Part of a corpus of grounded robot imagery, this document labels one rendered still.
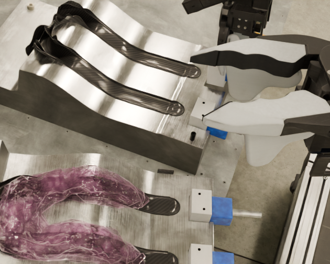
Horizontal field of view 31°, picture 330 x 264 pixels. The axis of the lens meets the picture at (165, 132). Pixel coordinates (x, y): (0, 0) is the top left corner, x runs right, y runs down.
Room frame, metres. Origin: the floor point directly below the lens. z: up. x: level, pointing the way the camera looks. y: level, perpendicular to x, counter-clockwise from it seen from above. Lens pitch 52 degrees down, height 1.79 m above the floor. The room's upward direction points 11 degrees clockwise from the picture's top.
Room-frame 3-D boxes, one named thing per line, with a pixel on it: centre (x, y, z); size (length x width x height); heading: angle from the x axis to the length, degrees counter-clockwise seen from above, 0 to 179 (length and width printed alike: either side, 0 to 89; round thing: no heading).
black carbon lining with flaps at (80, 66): (0.83, 0.13, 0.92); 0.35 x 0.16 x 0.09; 79
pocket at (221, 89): (0.85, -0.09, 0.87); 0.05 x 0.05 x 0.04; 79
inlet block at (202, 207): (0.57, -0.13, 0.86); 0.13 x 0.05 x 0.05; 96
